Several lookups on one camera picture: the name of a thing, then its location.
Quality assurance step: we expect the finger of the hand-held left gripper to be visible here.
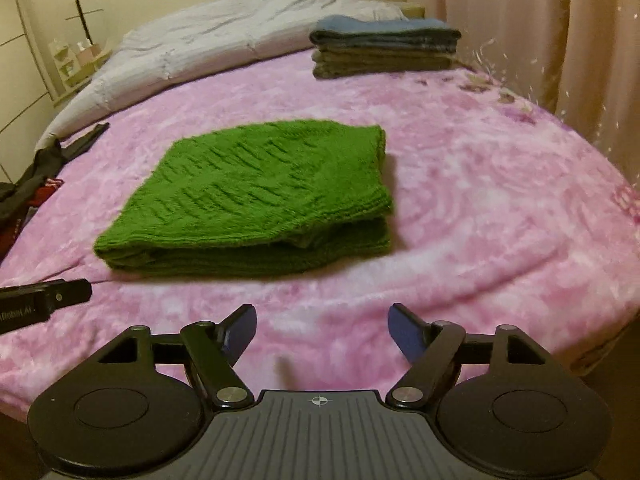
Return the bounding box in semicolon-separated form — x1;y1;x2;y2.
0;279;94;319

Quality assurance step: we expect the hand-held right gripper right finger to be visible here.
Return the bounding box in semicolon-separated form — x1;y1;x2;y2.
387;302;551;408

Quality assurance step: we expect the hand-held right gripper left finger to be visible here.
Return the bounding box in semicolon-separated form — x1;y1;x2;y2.
97;304;258;408

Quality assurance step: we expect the green knitted sweater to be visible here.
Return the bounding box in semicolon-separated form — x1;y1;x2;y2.
93;119;394;277

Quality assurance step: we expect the red cloth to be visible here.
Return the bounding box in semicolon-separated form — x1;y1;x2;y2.
27;177;64;208

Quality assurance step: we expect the black clothing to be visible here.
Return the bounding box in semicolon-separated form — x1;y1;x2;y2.
0;122;111;223

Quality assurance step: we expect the pink fluffy blanket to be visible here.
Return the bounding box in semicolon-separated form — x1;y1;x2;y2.
0;45;640;421

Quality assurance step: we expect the white shelf organiser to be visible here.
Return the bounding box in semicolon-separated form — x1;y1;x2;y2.
47;37;112;93

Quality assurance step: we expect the olive folded cloth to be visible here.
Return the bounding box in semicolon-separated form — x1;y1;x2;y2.
312;49;457;80

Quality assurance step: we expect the black cross stand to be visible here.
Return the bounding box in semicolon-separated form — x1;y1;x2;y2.
65;0;106;47

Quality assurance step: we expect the dark grey folded cloth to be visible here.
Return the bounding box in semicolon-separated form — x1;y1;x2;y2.
309;29;462;54

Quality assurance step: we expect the white duvet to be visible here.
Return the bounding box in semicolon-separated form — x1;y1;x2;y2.
34;0;426;153

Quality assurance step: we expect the blue folded cloth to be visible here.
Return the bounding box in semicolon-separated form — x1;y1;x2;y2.
317;15;451;37

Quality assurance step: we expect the beige curtain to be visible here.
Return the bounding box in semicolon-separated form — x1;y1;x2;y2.
402;0;640;181

